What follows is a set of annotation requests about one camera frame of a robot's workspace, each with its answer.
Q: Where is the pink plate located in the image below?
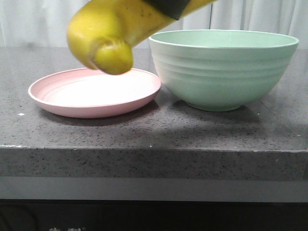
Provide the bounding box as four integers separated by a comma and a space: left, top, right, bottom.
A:
28, 68, 162, 118

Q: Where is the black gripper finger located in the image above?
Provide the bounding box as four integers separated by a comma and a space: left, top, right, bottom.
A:
145, 0, 190, 19

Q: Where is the yellow banana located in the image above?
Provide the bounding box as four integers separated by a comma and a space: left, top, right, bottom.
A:
66, 0, 211, 75

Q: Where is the green bowl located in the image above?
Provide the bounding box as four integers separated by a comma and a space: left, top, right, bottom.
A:
149, 29, 299, 112

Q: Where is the white curtain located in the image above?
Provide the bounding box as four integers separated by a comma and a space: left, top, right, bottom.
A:
0, 0, 308, 49

